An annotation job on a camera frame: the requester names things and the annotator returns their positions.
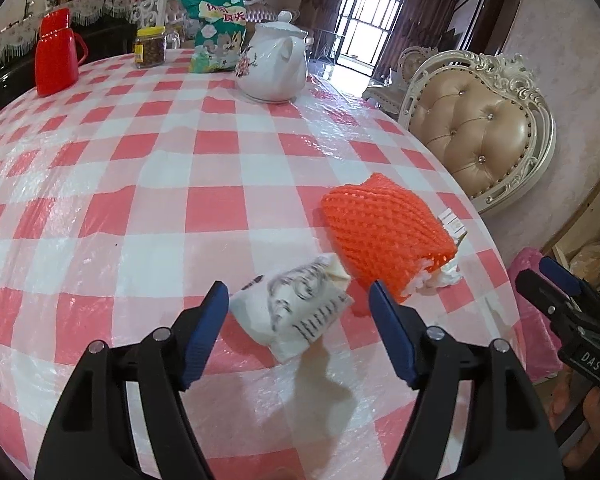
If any barred balcony window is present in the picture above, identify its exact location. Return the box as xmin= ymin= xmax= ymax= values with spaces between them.
xmin=335 ymin=0 xmax=406 ymax=66

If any dark wooden door frame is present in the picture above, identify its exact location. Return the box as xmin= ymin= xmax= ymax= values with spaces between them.
xmin=452 ymin=0 xmax=529 ymax=56

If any wooden shelf unit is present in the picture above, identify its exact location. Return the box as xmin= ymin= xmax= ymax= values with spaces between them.
xmin=539 ymin=169 xmax=600 ymax=312

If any cream carved chair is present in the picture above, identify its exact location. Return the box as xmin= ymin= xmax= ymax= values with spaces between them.
xmin=362 ymin=79 xmax=404 ymax=116

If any orange foam fruit net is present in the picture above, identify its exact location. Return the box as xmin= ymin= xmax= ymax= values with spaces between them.
xmin=321 ymin=172 xmax=457 ymax=304

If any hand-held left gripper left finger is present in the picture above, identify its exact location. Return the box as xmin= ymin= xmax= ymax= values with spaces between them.
xmin=34 ymin=281 xmax=229 ymax=480

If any green snack bag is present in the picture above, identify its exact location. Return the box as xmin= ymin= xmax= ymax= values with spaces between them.
xmin=178 ymin=0 xmax=246 ymax=74

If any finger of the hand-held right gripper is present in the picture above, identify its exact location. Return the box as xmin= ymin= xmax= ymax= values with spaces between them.
xmin=515 ymin=268 xmax=577 ymax=332
xmin=538 ymin=255 xmax=600 ymax=312

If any crumpled white tissue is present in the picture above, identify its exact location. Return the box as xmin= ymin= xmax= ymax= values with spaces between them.
xmin=419 ymin=259 xmax=464 ymax=291

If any red thermos jug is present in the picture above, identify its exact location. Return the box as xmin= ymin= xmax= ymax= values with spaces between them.
xmin=33 ymin=8 xmax=89 ymax=97

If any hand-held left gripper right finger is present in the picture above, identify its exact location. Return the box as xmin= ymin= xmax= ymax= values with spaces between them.
xmin=369 ymin=280 xmax=566 ymax=480

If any small white gold box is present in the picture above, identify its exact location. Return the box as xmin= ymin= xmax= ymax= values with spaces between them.
xmin=438 ymin=208 xmax=469 ymax=246

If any cream tufted leather chair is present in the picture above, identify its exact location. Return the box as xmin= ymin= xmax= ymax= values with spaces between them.
xmin=398 ymin=45 xmax=556 ymax=216

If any white carved sofa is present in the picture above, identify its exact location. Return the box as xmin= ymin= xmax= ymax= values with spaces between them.
xmin=244 ymin=0 xmax=281 ymax=23

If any pink white checkered tablecloth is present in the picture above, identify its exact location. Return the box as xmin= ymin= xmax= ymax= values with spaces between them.
xmin=0 ymin=48 xmax=527 ymax=480

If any white printed paper bag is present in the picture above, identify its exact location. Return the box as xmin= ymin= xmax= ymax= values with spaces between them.
xmin=228 ymin=253 xmax=354 ymax=362

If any yellow lid glass jar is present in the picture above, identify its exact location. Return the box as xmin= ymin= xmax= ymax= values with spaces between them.
xmin=133 ymin=26 xmax=167 ymax=70

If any floral fringed piano cloth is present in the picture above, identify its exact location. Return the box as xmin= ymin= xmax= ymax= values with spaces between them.
xmin=0 ymin=0 xmax=134 ymax=74

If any black piano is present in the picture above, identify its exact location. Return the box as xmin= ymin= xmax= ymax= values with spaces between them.
xmin=0 ymin=19 xmax=139 ymax=111

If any pink trash bag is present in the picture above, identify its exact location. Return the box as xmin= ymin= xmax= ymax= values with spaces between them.
xmin=507 ymin=247 xmax=567 ymax=382

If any white floral teapot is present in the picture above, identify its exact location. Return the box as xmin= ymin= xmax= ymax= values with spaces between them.
xmin=235 ymin=10 xmax=315 ymax=104

